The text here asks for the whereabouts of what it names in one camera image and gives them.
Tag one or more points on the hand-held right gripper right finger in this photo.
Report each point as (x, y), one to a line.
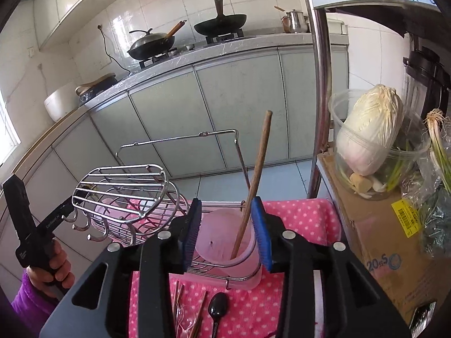
(262, 236)

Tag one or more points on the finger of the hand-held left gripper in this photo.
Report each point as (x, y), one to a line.
(67, 211)

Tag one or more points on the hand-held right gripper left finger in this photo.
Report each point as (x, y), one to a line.
(192, 234)

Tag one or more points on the pink plastic utensil cup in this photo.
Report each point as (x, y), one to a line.
(112, 211)
(218, 225)

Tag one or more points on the black plastic spoon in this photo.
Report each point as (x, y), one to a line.
(217, 306)

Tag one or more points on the metal spoon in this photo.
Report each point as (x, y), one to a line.
(186, 320)

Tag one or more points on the person's left forearm purple sleeve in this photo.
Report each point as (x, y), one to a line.
(31, 310)

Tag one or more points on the person's left hand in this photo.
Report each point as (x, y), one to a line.
(62, 266)

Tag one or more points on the pink polka dot towel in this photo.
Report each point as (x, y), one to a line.
(303, 218)

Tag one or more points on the window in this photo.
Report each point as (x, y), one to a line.
(7, 137)

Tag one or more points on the brown cardboard box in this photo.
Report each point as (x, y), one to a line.
(370, 239)

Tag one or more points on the white rice cooker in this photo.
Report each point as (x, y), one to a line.
(61, 102)

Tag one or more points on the ginger piece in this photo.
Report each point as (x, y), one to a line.
(361, 183)

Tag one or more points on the black induction cooker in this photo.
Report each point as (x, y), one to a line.
(98, 86)

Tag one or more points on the kitchen counter cabinets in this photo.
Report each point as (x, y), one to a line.
(229, 102)

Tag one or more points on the green onions in container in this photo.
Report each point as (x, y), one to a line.
(396, 172)

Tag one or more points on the napa cabbage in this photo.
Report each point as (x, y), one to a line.
(373, 126)

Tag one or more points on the clear plastic container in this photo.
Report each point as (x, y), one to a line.
(405, 162)

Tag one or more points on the steel shelf rack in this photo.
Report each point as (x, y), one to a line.
(320, 77)

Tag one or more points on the plastic bag of greens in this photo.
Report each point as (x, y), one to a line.
(433, 218)

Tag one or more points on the gas stove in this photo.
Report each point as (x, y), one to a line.
(158, 59)

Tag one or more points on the dark wok lid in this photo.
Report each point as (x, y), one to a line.
(148, 38)

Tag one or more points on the green onion bunch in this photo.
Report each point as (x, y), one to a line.
(438, 141)

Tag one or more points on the steel kettle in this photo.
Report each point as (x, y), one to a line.
(297, 23)

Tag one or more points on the white lidded container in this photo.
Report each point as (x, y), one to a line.
(336, 26)

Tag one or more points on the black blender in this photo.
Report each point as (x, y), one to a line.
(428, 70)

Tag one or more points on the white wall cabinet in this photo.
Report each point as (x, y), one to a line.
(60, 10)

